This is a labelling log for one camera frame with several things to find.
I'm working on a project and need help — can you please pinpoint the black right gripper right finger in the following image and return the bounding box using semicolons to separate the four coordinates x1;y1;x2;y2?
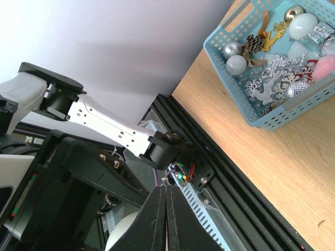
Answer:
166;186;222;250

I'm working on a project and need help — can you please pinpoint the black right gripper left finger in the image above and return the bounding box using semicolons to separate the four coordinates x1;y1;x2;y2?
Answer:
109;186;166;250

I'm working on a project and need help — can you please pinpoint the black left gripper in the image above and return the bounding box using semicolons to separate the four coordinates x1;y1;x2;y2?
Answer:
0;129;151;251

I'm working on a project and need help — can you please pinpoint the light blue perforated basket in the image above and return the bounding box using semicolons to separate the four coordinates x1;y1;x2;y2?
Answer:
204;1;334;131

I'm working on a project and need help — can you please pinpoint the white glossy ball ornament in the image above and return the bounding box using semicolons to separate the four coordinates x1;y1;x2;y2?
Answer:
105;212;138;251

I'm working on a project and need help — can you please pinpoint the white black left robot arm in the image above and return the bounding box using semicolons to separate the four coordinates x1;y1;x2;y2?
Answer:
1;62;195;250

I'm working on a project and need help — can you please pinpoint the silver merry christmas ornament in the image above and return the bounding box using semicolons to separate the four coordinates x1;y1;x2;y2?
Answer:
261;54;305;79

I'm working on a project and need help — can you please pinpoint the matte white ball ornament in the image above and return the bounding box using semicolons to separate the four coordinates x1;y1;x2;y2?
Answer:
226;55;247;76

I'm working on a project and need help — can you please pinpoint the silver ball ornament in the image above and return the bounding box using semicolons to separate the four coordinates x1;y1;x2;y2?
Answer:
222;41;242;59

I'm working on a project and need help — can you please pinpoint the white snowflake red ornament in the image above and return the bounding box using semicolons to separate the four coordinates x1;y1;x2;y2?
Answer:
272;60;318;103

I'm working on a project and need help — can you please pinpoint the loose brown pine cone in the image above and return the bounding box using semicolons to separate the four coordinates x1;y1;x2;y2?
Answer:
245;34;265;53

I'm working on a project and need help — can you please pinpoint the pink pompom ornament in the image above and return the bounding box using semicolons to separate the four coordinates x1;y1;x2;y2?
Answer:
311;55;334;82

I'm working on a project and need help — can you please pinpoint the gold reindeer ornament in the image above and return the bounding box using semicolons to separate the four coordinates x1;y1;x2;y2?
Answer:
258;10;289;52

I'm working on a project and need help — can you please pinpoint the gold jingle bell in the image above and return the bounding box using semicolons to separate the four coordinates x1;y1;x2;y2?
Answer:
284;5;305;23

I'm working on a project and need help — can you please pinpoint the light blue slotted cable duct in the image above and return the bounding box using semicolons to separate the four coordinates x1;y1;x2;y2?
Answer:
139;119;228;250

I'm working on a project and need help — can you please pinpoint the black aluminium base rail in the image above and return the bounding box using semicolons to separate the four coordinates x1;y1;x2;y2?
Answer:
142;94;335;251

